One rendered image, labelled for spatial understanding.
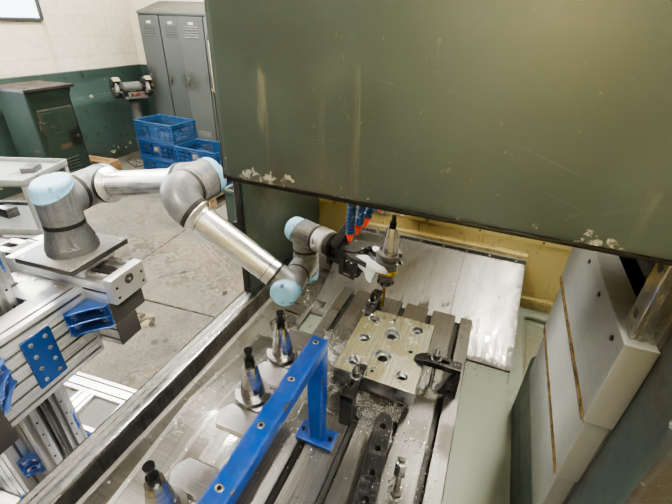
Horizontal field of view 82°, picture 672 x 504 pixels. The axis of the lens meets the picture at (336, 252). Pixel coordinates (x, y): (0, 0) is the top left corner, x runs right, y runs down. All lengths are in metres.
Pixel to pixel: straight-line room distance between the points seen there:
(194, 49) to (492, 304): 4.91
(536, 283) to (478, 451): 0.93
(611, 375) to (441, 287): 1.23
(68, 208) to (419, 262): 1.45
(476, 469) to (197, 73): 5.36
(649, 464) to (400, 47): 0.64
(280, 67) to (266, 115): 0.07
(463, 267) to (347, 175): 1.49
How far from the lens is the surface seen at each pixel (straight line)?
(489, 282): 1.96
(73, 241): 1.43
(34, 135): 5.19
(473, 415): 1.58
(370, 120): 0.51
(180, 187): 1.10
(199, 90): 5.87
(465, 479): 1.43
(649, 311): 0.72
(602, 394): 0.79
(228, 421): 0.75
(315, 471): 1.05
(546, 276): 2.10
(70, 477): 1.31
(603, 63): 0.48
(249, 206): 1.55
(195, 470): 0.71
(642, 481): 0.77
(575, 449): 0.90
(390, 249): 0.92
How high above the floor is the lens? 1.81
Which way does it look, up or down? 30 degrees down
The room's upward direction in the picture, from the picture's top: 2 degrees clockwise
